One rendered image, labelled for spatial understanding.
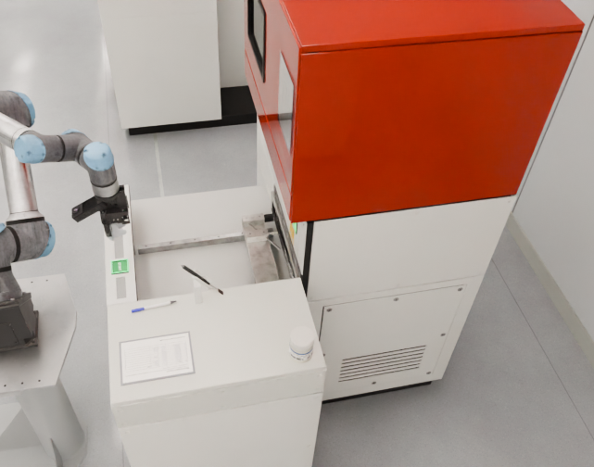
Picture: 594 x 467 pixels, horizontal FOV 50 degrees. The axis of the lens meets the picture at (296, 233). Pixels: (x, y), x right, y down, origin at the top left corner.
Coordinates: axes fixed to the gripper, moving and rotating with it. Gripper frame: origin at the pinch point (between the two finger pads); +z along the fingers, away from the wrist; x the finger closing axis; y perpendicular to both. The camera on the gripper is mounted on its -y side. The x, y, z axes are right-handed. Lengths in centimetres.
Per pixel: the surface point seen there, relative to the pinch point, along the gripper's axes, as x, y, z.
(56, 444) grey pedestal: -17, -36, 95
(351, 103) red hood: -15, 68, -54
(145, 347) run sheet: -33.1, 6.9, 13.8
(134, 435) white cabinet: -50, 0, 35
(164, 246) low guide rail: 17.0, 15.5, 26.2
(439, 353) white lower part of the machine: -16, 122, 79
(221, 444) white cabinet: -50, 26, 51
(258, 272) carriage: -4, 46, 23
